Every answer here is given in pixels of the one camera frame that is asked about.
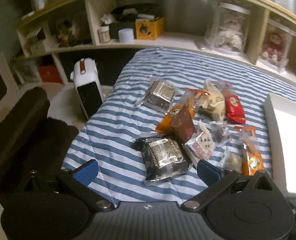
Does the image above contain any small green white candy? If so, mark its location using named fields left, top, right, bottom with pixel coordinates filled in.
left=219, top=147, right=243, bottom=173

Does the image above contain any white pink snack packet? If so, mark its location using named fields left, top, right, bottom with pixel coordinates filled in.
left=183, top=120, right=215, bottom=168

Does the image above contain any small dark candy packet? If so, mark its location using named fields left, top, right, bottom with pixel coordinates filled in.
left=209, top=121, right=231, bottom=147

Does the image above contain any orange snack bag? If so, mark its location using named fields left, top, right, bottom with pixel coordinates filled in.
left=155, top=88, right=210, bottom=134
left=234, top=126, right=265, bottom=176

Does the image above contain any brown triangular snack packet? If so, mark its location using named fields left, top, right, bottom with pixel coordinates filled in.
left=170, top=105, right=195, bottom=144

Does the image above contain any cream patterned snack bag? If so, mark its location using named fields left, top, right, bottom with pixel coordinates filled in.
left=197, top=80, right=226, bottom=121

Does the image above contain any red snack bag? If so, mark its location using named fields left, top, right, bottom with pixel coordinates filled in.
left=222, top=82, right=246, bottom=125

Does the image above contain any blue white striped blanket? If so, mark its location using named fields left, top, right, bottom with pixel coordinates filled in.
left=62, top=47, right=296, bottom=204

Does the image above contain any dark armchair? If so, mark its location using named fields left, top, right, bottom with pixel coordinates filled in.
left=0, top=87, right=78, bottom=191

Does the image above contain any white cardboard tray box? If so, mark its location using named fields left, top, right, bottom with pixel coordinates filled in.
left=263, top=93, right=296, bottom=197

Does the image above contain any white space heater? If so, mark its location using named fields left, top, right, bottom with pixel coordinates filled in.
left=70, top=58, right=105, bottom=120

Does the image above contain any red storage box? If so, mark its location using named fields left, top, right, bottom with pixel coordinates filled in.
left=38, top=65, right=63, bottom=84

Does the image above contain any red dress doll in case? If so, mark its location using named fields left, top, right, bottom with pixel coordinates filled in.
left=258, top=19, right=296, bottom=74

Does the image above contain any small labelled jar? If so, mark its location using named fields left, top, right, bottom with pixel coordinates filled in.
left=98, top=25, right=111, bottom=43

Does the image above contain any white cylindrical container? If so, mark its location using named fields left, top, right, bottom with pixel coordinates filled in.
left=118, top=28, right=134, bottom=43

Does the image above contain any white dress doll in case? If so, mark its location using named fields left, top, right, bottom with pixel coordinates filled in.
left=204, top=0, right=251, bottom=57

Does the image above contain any wooden headboard shelf unit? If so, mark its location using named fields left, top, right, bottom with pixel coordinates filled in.
left=17, top=0, right=296, bottom=86

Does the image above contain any yellow cardboard box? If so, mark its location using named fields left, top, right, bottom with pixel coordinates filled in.
left=136, top=17, right=165, bottom=41

